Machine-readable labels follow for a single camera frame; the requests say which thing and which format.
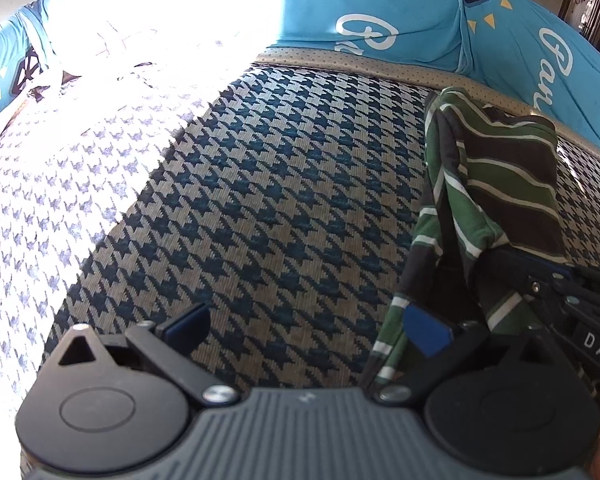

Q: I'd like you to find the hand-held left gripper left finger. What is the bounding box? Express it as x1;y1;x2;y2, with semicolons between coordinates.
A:
47;303;240;407

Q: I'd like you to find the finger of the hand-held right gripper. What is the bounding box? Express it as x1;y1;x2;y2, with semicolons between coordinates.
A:
485;249;581;283

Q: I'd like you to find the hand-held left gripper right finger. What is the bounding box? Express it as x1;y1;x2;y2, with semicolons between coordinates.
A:
377;305;561;405

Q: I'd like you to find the green brown striped t-shirt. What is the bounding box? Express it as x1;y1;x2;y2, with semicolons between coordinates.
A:
362;87;571;391

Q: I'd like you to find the houndstooth sofa mat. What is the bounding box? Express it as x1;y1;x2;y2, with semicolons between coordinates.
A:
0;47;600;480

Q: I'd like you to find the blue printed sofa cover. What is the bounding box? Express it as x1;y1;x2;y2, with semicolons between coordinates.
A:
0;0;600;156

